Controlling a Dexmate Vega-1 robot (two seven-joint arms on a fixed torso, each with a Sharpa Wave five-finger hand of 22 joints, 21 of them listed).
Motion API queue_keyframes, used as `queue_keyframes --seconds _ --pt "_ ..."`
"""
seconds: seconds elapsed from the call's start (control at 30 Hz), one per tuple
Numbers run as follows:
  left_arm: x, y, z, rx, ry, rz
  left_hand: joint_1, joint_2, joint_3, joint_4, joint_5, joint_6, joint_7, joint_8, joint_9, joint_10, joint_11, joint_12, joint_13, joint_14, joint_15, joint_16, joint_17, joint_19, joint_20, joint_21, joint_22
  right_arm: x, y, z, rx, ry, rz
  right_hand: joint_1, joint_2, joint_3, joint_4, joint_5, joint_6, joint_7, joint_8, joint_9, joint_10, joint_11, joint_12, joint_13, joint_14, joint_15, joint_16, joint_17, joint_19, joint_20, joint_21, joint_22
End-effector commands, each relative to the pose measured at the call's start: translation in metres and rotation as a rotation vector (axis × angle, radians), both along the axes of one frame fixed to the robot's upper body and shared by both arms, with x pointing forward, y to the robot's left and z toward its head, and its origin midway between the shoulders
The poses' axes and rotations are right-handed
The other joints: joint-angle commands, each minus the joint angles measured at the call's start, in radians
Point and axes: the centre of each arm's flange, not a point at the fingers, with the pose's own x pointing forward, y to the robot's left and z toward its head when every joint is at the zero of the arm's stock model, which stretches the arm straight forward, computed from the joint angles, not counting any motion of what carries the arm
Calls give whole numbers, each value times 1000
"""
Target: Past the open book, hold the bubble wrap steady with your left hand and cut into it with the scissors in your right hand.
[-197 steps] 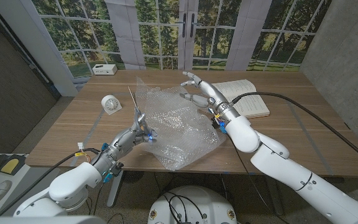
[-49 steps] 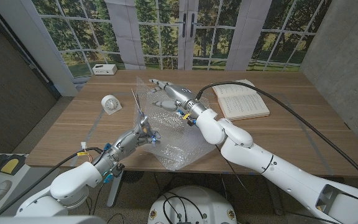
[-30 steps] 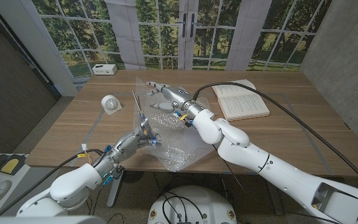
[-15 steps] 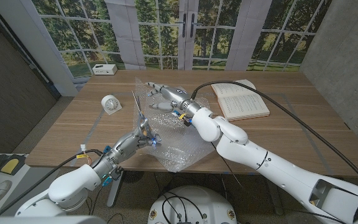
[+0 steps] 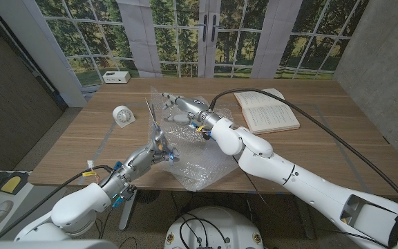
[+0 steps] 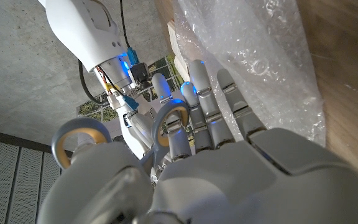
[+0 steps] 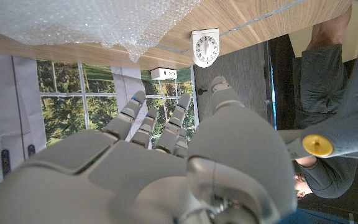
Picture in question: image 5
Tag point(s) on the grey table leg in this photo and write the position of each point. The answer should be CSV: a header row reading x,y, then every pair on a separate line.
x,y
309,229

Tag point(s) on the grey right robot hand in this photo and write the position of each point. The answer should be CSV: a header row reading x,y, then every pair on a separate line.
x,y
192,105

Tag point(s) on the printed forest window backdrop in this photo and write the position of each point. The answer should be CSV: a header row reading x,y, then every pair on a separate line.
x,y
92,34

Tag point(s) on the white power socket box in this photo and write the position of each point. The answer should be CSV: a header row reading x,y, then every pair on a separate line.
x,y
116,76

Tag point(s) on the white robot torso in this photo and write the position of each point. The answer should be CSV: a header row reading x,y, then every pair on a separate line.
x,y
216,228

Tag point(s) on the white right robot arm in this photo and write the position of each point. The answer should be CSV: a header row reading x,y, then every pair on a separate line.
x,y
254,145

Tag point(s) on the white round kitchen timer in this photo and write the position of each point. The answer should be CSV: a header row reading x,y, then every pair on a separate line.
x,y
123,117

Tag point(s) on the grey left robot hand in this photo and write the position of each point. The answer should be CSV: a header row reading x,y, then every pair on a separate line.
x,y
143,159

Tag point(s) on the large clear bubble wrap sheet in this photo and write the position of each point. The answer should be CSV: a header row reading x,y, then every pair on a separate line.
x,y
199,162

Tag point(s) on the white floor mat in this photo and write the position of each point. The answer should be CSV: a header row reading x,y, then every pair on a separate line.
x,y
21,197

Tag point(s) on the white table leg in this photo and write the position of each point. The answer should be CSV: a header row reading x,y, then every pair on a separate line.
x,y
127,214

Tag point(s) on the dark brown door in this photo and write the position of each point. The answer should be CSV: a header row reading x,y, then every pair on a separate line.
x,y
5,103

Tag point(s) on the small clear bubble wrap piece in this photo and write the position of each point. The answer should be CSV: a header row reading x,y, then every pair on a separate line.
x,y
227,111

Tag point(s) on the open paperback book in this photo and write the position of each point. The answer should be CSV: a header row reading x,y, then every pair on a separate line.
x,y
271,117

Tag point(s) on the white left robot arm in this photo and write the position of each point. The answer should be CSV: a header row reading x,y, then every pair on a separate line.
x,y
78,207

